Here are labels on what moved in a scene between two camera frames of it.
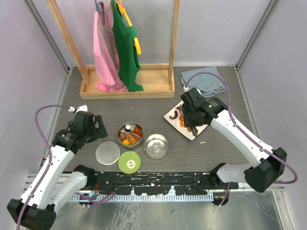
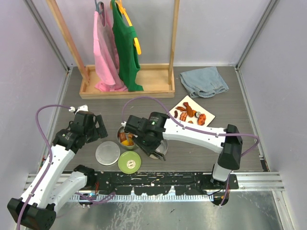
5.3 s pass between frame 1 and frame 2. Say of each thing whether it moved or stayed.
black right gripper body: moved
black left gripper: stayed
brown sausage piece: stayed
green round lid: stayed
